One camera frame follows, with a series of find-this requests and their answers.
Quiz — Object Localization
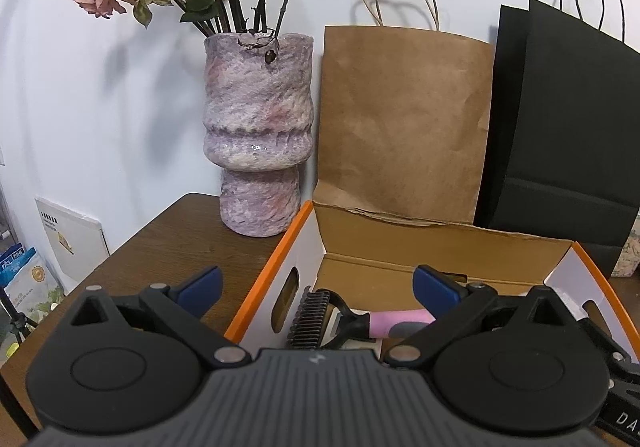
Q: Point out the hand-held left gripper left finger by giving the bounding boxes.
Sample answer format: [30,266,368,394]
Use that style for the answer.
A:
[70,266,251,369]

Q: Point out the orange cardboard box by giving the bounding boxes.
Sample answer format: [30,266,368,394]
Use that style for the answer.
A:
[225,200,631,363]

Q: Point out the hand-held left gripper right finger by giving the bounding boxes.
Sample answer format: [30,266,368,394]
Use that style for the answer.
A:
[382,264,583,370]

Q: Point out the white board leaning on wall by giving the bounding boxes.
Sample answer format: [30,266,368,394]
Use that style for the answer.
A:
[35,197,111,293]

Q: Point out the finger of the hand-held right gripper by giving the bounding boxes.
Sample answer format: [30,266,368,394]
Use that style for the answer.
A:
[575,312,633,373]

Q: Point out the black paper bag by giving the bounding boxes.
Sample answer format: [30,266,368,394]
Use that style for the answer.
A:
[475,0,640,278]

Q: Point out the black tripod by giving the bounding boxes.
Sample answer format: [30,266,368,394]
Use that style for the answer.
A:
[0,287,40,347]

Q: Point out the pink handled grooming comb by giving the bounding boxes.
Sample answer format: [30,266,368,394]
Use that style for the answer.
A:
[287,289,436,350]

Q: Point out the pink mottled ceramic vase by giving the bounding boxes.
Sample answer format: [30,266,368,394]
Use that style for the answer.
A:
[202,31,315,238]

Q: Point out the brown paper bag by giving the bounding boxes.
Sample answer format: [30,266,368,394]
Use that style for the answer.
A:
[314,0,496,225]

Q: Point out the white and blue packets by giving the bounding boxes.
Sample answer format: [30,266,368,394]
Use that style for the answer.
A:
[0,244,66,328]

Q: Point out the floral patterned box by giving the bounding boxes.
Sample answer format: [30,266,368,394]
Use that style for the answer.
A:
[611,217,640,278]

